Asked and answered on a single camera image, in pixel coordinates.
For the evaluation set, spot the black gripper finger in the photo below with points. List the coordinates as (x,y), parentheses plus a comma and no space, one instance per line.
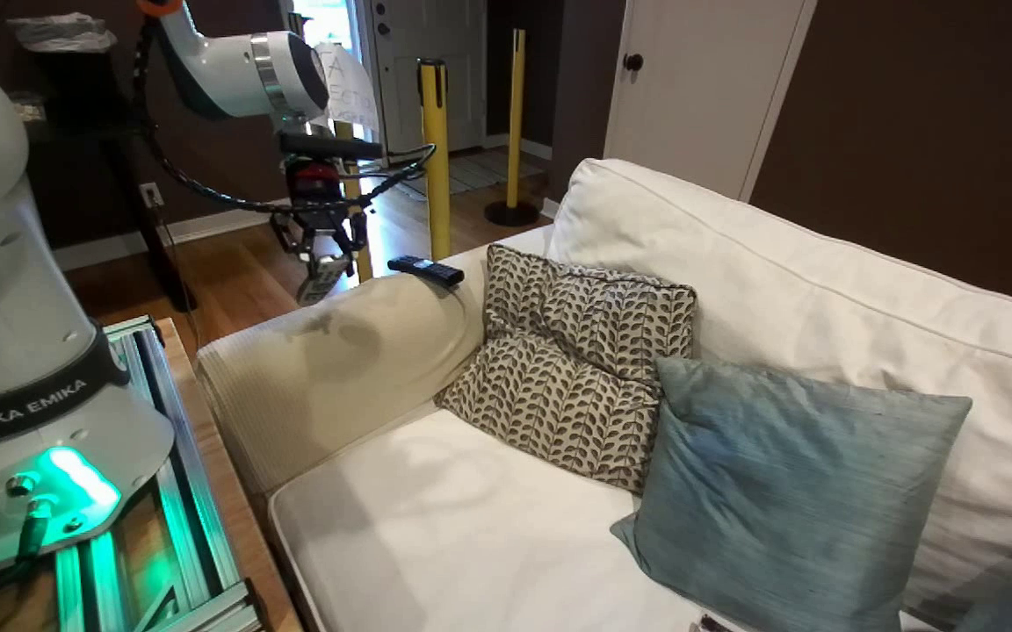
(293,242)
(351,246)

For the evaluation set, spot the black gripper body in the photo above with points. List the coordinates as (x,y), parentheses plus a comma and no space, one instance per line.
(322,195)

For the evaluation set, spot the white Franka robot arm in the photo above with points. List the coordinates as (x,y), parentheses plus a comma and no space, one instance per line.
(2,293)

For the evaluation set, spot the black remote control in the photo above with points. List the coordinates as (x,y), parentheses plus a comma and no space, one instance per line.
(425,271)

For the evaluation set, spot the black stand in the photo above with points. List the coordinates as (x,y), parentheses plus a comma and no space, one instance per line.
(159,251)

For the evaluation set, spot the grey entry door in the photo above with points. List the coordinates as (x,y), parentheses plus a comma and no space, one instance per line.
(458,72)

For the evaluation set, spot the leaf patterned cushion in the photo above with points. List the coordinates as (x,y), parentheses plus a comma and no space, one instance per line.
(579,373)

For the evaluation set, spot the crumpled white cloth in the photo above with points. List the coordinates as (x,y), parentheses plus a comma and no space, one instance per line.
(60,30)

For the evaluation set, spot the wooden table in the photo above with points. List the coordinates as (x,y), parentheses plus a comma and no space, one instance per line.
(262,564)

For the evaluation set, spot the black door knob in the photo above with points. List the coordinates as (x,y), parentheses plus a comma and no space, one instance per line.
(633,63)

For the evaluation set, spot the white door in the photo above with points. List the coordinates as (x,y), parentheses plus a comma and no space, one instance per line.
(705,94)

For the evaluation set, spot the white sofa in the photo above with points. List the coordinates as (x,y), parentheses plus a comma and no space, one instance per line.
(835,303)

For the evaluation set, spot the thin tan post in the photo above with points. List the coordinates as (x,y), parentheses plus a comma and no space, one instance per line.
(363,260)

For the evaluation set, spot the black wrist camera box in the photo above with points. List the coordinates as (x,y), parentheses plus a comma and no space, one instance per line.
(331,145)

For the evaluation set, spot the thick yellow post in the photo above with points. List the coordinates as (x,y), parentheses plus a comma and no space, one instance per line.
(433,163)

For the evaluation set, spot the white wall outlet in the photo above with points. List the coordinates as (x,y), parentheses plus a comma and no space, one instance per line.
(151,195)

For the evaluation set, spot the black round post base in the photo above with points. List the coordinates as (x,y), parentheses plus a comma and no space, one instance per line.
(510,215)

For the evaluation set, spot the slim yellow post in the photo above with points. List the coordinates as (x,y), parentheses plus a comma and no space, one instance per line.
(519,116)

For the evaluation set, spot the aluminium rail frame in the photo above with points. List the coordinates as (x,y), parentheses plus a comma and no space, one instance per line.
(178,513)

